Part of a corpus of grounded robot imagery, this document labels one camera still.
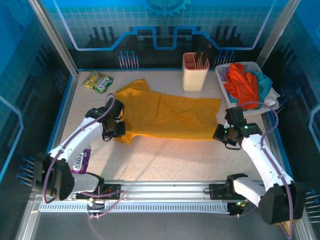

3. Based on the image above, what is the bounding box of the orange t-shirt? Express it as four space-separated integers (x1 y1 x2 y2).
223 62 261 111

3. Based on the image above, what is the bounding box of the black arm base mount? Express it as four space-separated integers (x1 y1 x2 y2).
208 183 255 201
74 183 122 201

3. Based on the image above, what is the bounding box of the teal t-shirt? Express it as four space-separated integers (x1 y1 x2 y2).
228 69 274 106

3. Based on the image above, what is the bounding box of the white cloth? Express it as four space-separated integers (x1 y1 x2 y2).
262 87 281 107

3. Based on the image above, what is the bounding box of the aluminium frame post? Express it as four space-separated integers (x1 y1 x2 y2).
28 0 81 77
254 0 298 68

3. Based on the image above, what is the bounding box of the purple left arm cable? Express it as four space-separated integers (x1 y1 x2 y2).
42 92 126 220

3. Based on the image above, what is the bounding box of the cream utensil holder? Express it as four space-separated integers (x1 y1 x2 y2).
182 51 210 92

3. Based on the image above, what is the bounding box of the yellow Fox's candy bag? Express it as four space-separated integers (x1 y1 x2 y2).
82 70 115 94

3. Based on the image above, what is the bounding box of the black utensil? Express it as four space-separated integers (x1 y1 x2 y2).
195 49 210 69

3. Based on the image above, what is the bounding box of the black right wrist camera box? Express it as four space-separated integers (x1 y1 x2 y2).
224 106 248 129

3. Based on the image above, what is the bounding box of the white perforated plastic basket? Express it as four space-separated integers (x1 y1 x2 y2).
214 61 281 117

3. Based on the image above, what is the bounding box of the aluminium mounting rail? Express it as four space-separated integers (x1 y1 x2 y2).
29 179 301 216

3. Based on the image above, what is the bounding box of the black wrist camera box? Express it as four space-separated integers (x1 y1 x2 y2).
224 106 248 129
104 98 125 120

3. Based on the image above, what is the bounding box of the yellow t-shirt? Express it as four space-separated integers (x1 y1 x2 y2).
113 78 223 146

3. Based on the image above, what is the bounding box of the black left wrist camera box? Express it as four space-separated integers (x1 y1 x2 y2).
104 98 125 120

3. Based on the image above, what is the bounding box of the purple Fox's candy bag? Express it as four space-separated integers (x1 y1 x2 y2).
71 148 92 175

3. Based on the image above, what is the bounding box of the white slotted cable duct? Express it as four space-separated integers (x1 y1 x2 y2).
38 202 231 213

